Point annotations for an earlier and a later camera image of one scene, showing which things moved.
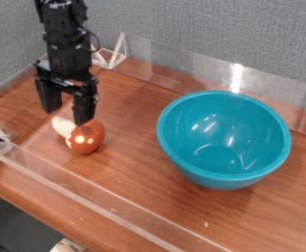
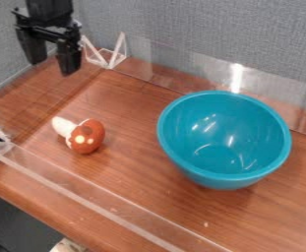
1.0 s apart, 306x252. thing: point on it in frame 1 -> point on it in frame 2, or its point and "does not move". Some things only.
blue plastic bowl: x=223 y=137 does not move
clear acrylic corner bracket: x=110 y=58 does not move
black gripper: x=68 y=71 -> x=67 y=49
